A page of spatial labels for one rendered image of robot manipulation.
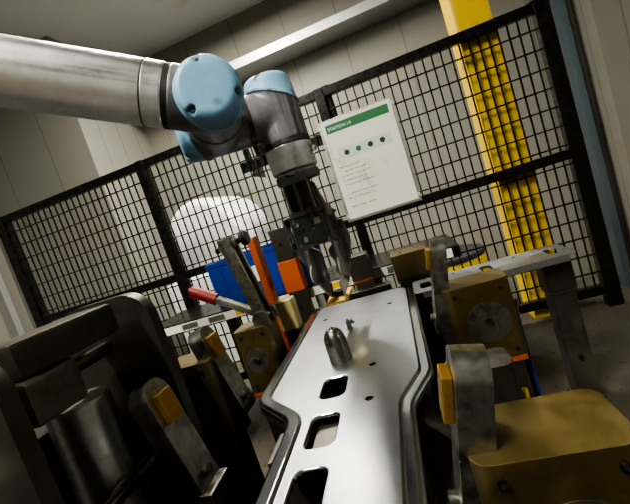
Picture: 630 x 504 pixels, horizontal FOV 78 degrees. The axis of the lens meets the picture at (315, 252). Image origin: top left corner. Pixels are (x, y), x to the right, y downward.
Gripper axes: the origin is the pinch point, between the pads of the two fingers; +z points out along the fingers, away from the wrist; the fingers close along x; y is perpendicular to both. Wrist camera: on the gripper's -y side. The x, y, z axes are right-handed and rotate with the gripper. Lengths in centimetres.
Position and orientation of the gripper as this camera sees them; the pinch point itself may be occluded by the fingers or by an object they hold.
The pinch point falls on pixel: (337, 286)
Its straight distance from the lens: 67.2
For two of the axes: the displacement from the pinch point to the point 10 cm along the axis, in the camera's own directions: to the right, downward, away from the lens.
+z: 3.1, 9.4, 1.1
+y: -1.8, 1.7, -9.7
